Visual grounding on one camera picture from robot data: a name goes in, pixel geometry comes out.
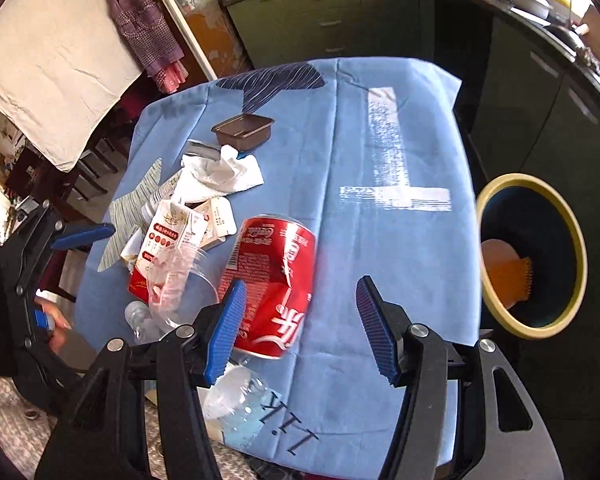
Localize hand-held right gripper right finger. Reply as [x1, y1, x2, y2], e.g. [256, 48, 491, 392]
[356, 275, 566, 480]

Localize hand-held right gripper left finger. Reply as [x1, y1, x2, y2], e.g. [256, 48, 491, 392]
[34, 279, 248, 480]

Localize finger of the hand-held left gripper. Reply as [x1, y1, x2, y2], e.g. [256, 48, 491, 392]
[10, 305, 106, 416]
[0, 199, 117, 306]

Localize paper wrapper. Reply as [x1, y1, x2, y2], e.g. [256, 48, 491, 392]
[120, 227, 146, 268]

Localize clear plastic cup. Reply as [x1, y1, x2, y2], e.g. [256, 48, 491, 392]
[147, 247, 221, 333]

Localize crushed clear plastic bottle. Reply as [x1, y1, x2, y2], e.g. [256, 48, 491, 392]
[124, 301, 281, 448]

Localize crushed red soda can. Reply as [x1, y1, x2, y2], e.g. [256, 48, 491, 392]
[215, 215, 321, 361]

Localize red and white milk carton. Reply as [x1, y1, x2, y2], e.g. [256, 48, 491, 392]
[127, 199, 206, 306]

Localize small white plastic bottle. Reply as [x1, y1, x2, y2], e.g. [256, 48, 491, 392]
[145, 172, 186, 221]

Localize small white carton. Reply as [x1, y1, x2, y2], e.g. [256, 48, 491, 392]
[192, 197, 238, 251]

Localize silver foil packet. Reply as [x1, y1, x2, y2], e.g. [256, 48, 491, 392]
[186, 139, 222, 161]

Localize white tissue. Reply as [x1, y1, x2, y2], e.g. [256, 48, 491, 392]
[172, 145, 265, 206]

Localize brown plastic tray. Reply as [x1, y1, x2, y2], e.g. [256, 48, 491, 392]
[211, 114, 276, 153]

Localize yellow-rimmed dark trash bin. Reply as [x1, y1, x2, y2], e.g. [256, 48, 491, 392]
[475, 172, 588, 341]

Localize person's left hand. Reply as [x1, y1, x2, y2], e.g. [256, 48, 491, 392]
[32, 292, 76, 358]

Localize dark wooden chair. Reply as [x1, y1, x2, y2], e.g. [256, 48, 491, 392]
[55, 125, 131, 221]

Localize orange ribbed plastic piece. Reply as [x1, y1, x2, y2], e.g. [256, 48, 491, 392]
[480, 240, 536, 311]

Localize blue star-print tablecloth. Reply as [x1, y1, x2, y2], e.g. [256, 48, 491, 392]
[75, 57, 483, 466]

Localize cream hanging cloth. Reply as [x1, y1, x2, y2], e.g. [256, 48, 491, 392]
[0, 0, 143, 173]

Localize checked apron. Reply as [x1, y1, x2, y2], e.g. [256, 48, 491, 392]
[100, 0, 188, 93]

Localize green kitchen cabinets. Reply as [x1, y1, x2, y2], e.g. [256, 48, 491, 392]
[222, 0, 600, 281]

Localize white basin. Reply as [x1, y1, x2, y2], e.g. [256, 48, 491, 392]
[510, 0, 553, 21]

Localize white door frame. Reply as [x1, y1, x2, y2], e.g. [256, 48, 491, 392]
[140, 0, 218, 81]

